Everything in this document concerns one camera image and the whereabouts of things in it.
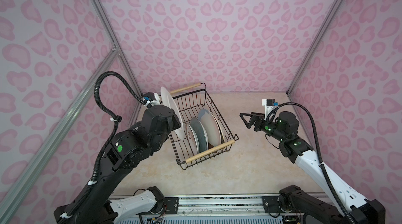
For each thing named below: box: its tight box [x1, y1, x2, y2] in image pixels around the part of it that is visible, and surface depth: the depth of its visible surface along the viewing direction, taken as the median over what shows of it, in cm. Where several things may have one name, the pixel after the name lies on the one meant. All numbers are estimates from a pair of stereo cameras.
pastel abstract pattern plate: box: [197, 108, 222, 147], surface depth 85 cm
